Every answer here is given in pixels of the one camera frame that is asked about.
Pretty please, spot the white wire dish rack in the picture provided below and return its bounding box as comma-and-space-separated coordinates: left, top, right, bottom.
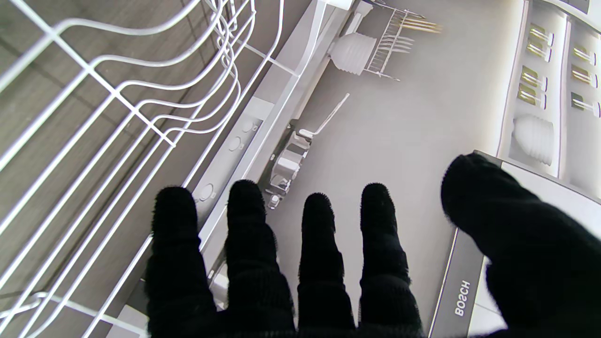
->
0, 0, 301, 338

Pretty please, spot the printed kitchen scene backdrop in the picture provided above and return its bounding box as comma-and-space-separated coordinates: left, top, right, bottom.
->
108, 0, 601, 338

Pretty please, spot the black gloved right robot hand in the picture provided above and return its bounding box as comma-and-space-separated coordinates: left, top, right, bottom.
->
145, 153, 601, 338

